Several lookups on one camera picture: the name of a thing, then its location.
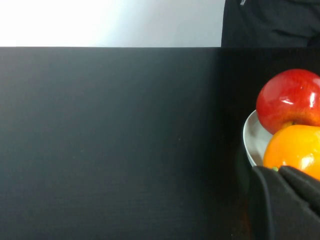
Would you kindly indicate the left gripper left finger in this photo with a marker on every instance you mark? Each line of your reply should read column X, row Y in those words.
column 275, row 212

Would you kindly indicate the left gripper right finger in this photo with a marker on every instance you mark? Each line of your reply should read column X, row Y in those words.
column 305, row 187

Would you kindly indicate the orange yellow mango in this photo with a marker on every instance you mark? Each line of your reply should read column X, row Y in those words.
column 295, row 150

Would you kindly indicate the white round plate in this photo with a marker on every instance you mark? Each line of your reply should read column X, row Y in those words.
column 255, row 140

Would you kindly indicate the red apple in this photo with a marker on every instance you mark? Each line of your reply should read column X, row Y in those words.
column 287, row 100

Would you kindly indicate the black t-shirt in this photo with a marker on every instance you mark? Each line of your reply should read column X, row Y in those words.
column 270, row 22

